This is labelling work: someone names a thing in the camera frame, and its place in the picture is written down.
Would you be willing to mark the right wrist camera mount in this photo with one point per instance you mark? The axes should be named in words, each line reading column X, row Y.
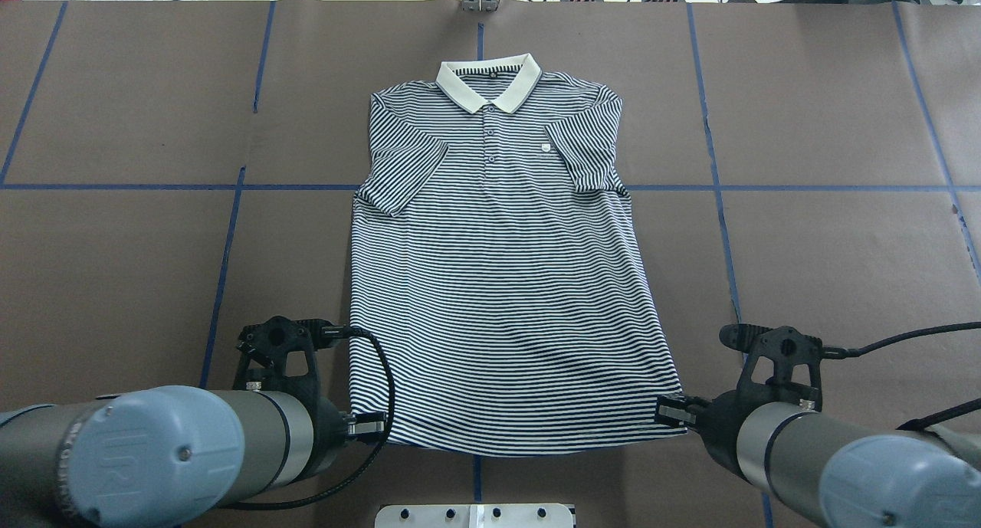
column 781, row 365

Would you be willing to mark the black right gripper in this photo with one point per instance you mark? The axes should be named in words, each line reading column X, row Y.
column 719, row 421

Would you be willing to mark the striped polo shirt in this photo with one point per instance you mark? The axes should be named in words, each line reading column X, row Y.
column 494, row 258

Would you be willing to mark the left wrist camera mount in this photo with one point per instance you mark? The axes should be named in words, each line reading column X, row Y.
column 280, row 355

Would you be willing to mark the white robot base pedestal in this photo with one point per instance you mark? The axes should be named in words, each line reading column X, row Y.
column 477, row 515

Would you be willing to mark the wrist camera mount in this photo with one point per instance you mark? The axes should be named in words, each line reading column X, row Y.
column 781, row 365
column 280, row 355

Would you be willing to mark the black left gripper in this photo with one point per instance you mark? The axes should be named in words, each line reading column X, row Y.
column 328, row 426

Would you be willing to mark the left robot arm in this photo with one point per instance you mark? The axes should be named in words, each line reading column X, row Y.
column 165, row 456

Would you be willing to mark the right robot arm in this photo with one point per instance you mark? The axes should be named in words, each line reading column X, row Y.
column 836, row 473

